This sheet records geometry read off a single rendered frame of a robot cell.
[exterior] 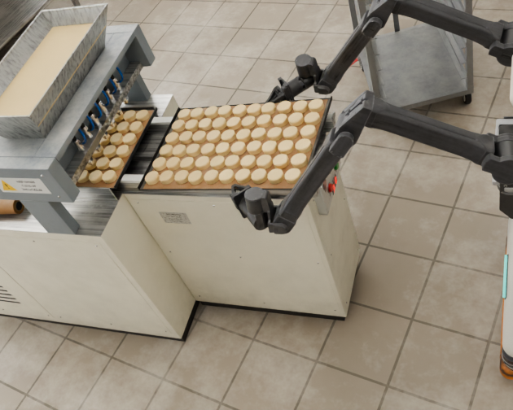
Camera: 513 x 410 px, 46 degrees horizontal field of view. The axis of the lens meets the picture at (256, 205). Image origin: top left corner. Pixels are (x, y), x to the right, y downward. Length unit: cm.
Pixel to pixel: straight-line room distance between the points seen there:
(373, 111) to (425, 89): 181
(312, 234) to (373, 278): 70
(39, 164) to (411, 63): 214
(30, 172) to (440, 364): 163
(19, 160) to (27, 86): 27
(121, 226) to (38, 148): 43
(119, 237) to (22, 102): 56
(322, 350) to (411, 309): 40
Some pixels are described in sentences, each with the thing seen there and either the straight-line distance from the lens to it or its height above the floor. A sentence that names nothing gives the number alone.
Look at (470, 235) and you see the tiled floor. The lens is 278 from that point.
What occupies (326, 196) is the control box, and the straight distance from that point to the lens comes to 198.
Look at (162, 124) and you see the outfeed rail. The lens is 230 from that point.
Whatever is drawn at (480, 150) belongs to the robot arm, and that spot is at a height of 116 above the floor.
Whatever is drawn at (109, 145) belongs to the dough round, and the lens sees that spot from 232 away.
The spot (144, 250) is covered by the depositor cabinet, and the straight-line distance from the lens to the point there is 234.
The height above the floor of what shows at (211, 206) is 79.
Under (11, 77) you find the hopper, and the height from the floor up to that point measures 127.
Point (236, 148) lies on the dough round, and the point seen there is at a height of 94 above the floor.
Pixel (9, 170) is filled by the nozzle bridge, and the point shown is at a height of 117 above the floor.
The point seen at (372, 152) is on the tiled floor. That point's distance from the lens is 316.
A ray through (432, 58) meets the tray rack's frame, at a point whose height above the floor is 15.
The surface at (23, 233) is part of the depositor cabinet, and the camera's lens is 234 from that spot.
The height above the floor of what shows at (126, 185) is 88.
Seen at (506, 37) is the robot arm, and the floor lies 114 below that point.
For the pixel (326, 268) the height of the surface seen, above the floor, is 45.
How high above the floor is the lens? 225
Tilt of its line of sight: 47 degrees down
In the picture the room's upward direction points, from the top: 24 degrees counter-clockwise
